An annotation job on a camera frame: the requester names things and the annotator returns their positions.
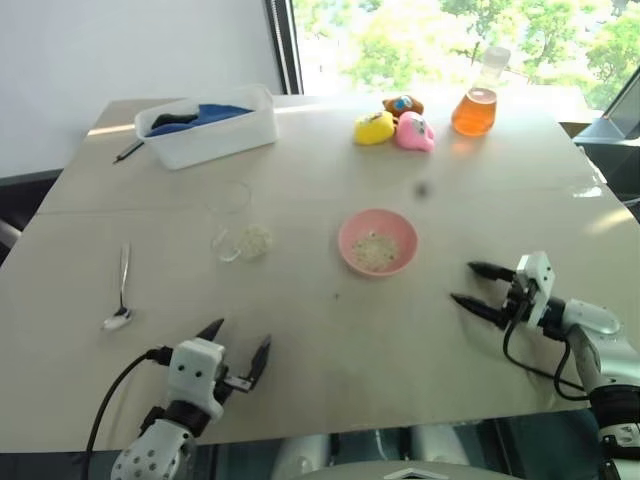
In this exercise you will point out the blue cloth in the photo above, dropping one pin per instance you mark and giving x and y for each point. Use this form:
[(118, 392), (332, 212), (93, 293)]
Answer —
[(220, 111)]

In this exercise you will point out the pink bowl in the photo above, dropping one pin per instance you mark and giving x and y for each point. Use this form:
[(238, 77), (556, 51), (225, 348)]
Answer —
[(395, 227)]

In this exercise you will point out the metal spoon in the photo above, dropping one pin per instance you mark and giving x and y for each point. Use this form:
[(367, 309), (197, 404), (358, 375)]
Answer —
[(124, 280)]

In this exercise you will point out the black pen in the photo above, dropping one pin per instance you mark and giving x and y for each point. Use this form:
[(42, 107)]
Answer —
[(129, 151)]

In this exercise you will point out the white plastic bin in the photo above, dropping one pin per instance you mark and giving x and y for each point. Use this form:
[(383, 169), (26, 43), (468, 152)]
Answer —
[(220, 140)]

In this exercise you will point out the flask with orange liquid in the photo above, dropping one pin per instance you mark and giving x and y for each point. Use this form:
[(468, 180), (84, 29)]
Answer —
[(475, 112)]

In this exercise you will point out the pink plush toy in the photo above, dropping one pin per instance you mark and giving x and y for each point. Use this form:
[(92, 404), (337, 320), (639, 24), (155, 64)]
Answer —
[(412, 132)]

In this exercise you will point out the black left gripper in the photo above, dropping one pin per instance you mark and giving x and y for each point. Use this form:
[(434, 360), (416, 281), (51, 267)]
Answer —
[(225, 385)]

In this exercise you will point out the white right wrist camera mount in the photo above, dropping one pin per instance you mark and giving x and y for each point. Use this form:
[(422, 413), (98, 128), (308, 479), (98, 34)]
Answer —
[(542, 280)]

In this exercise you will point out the black object in bin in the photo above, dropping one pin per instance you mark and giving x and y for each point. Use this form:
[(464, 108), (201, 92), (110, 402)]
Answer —
[(172, 119)]

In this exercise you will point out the dark furniture piece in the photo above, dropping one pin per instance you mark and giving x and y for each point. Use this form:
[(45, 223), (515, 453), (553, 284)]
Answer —
[(617, 135)]

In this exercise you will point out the brown plush toy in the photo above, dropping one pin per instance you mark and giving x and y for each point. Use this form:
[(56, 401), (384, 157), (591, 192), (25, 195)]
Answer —
[(402, 104)]

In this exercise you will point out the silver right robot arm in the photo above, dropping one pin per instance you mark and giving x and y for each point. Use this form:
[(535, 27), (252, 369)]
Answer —
[(592, 320)]

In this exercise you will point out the yellow plush toy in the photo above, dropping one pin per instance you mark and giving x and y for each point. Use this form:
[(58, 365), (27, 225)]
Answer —
[(374, 130)]

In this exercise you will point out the black window frame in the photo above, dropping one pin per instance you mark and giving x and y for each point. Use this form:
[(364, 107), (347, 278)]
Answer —
[(289, 45)]

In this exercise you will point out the silver robot body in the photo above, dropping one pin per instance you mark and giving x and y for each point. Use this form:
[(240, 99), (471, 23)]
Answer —
[(440, 447)]

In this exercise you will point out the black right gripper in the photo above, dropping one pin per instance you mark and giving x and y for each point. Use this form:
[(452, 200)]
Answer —
[(517, 300)]

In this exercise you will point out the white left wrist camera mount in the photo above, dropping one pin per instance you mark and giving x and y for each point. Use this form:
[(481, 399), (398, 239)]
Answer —
[(195, 367)]

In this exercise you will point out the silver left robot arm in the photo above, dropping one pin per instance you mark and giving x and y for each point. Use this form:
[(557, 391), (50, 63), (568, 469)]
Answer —
[(150, 450)]

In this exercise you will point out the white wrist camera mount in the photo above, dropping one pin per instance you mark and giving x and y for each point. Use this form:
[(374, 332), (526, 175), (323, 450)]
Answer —
[(195, 367), (542, 280)]

